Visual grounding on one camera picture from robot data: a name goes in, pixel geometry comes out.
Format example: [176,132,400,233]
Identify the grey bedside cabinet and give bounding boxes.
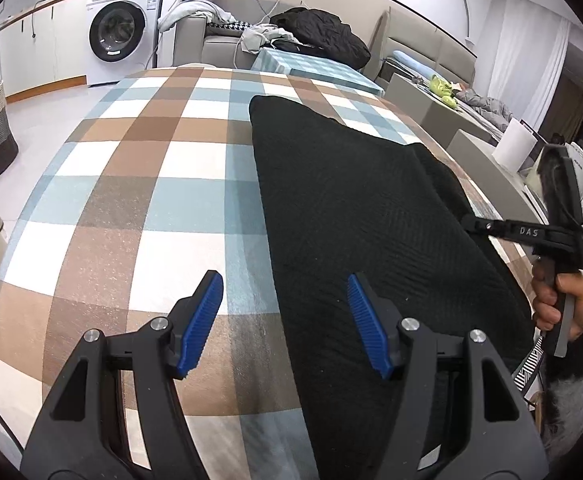
[385,72,465,133]

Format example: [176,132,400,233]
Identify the grey low partition cabinet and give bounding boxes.
[446,129,547,226]

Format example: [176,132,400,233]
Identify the checked tablecloth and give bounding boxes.
[0,65,537,480]

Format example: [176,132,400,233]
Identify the black white patterned cloth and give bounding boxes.
[514,335,547,401]

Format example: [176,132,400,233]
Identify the white washing machine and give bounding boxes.
[86,0,167,88]

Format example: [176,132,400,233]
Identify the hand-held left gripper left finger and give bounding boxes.
[19,270,225,480]

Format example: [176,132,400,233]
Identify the person's right forearm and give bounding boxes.
[541,322,583,461]

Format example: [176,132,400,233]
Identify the blue pillow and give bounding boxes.
[390,50,435,73]

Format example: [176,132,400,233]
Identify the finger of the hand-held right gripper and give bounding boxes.
[460,215,509,236]

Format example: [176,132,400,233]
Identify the grey sofa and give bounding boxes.
[172,0,272,71]

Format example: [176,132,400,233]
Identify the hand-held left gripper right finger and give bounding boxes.
[346,273,552,480]

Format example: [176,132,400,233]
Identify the white base cabinets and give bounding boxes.
[0,0,92,103]

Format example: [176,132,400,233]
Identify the black puffer jacket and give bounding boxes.
[270,7,372,70]

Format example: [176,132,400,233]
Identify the pale grey garment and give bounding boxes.
[240,24,296,55]

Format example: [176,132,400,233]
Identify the green toy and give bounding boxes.
[429,75,459,108]

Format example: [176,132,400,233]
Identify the white paper towel roll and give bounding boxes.
[491,117,542,171]

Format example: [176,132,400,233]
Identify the light grey blanket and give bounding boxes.
[158,0,227,31]

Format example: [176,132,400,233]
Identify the grey padded headboard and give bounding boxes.
[371,7,476,93]

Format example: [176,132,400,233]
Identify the grey quilt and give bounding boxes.
[459,85,515,136]

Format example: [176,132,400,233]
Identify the black knit sweater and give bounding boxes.
[249,94,535,480]

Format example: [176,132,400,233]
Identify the teal checked cloth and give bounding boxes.
[252,50,386,98]

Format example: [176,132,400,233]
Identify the houndstooth cushion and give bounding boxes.
[206,16,246,32]

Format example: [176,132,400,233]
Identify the person's right hand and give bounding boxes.
[530,262,583,343]

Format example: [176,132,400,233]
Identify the white curtain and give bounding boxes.
[489,0,572,131]

